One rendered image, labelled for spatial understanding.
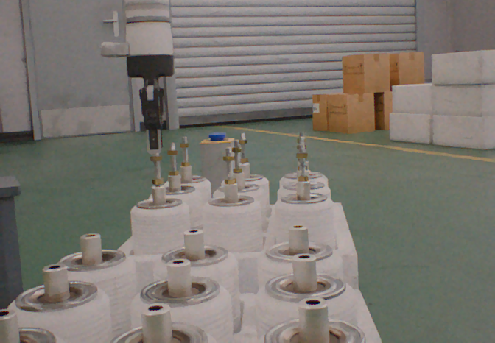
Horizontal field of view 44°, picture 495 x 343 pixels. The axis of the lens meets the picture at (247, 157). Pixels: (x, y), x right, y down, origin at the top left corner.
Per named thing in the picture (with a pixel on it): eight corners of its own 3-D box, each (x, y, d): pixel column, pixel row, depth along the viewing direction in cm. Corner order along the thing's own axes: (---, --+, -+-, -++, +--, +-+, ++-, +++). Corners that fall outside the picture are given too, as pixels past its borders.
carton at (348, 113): (375, 131, 481) (373, 92, 478) (348, 133, 472) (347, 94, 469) (353, 129, 509) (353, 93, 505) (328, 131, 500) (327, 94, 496)
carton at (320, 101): (342, 126, 538) (341, 92, 534) (358, 128, 516) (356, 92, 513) (312, 129, 527) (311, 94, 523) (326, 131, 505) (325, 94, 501)
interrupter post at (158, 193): (153, 208, 101) (152, 188, 100) (151, 205, 103) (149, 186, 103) (168, 206, 101) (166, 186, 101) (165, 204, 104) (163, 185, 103)
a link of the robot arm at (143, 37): (106, 59, 103) (104, 21, 103) (173, 57, 105) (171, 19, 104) (99, 56, 94) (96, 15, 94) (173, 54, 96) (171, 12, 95)
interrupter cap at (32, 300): (1, 316, 55) (1, 309, 55) (33, 288, 63) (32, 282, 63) (85, 313, 55) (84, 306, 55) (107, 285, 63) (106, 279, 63)
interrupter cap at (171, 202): (141, 213, 97) (140, 208, 97) (132, 204, 104) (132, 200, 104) (187, 207, 100) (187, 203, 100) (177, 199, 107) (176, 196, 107)
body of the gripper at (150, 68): (172, 49, 96) (176, 110, 97) (173, 52, 104) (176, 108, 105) (124, 51, 95) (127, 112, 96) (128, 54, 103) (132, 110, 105)
